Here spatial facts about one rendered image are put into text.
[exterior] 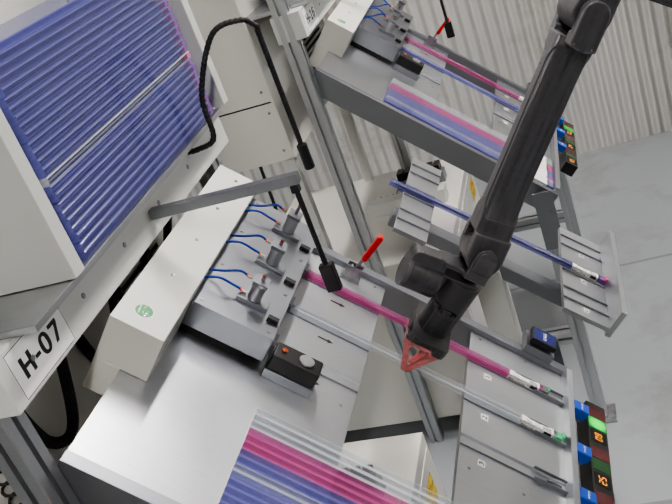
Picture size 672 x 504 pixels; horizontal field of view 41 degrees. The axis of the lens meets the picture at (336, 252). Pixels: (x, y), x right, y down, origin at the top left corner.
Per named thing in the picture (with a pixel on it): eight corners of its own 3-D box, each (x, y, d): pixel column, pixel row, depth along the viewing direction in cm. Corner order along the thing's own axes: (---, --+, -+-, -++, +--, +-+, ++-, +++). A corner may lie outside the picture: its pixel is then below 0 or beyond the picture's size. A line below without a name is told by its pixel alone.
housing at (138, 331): (233, 243, 166) (261, 183, 159) (133, 411, 125) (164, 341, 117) (195, 224, 166) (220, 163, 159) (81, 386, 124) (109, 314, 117)
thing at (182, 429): (374, 307, 167) (386, 287, 165) (294, 592, 111) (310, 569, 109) (216, 228, 165) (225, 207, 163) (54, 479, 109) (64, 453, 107)
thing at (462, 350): (545, 392, 161) (550, 386, 160) (546, 397, 159) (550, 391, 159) (295, 268, 158) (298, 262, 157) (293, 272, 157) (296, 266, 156)
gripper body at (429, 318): (406, 342, 141) (429, 309, 137) (413, 307, 149) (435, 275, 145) (442, 361, 141) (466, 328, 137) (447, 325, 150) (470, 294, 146)
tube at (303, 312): (560, 438, 151) (564, 434, 151) (560, 443, 150) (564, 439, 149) (293, 308, 149) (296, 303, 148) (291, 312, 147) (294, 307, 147)
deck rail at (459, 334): (551, 389, 171) (569, 367, 168) (551, 396, 170) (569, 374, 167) (219, 224, 167) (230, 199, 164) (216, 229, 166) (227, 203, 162)
